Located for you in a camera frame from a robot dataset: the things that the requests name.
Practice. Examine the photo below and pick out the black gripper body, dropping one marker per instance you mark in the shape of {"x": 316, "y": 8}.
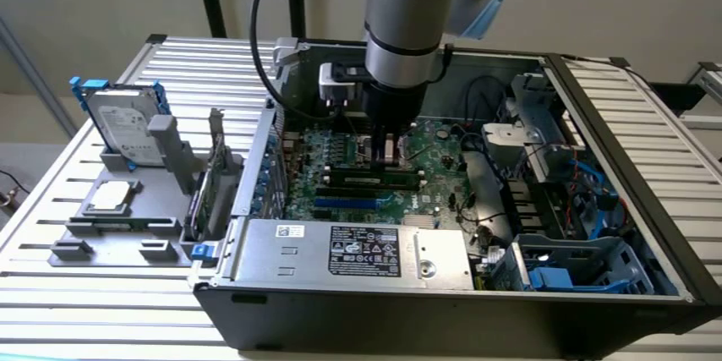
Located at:
{"x": 393, "y": 101}

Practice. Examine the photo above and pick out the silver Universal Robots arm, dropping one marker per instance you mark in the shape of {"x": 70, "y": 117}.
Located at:
{"x": 400, "y": 18}

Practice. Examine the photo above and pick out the black RAM stick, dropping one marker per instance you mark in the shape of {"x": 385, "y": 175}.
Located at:
{"x": 373, "y": 183}

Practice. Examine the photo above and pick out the blue expansion slot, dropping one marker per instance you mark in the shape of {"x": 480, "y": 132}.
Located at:
{"x": 345, "y": 203}

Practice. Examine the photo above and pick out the CPU socket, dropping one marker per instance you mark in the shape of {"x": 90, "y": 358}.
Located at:
{"x": 361, "y": 145}

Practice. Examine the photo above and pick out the green motherboard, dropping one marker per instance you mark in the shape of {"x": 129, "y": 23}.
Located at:
{"x": 373, "y": 179}

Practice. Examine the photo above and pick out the black open PC case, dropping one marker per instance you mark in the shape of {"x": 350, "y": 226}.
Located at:
{"x": 446, "y": 217}

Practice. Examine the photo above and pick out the silver power supply unit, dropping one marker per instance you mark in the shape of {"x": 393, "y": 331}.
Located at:
{"x": 350, "y": 253}

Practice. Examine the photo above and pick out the green graphics card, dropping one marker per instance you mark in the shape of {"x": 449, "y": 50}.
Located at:
{"x": 212, "y": 183}

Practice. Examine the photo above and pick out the blue case latch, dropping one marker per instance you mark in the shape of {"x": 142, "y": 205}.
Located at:
{"x": 204, "y": 250}

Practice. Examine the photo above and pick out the blue disk bay cage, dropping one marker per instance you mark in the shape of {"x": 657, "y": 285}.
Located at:
{"x": 571, "y": 261}

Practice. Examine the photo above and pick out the grey parts rack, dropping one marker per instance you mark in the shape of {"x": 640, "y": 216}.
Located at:
{"x": 150, "y": 204}

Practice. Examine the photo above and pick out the silver CPU chip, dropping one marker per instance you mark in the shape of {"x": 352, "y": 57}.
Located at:
{"x": 111, "y": 196}

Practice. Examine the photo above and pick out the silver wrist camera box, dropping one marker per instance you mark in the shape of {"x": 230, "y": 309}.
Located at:
{"x": 338, "y": 81}

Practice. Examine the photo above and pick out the silver hard disk blue bracket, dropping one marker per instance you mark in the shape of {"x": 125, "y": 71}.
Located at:
{"x": 126, "y": 122}

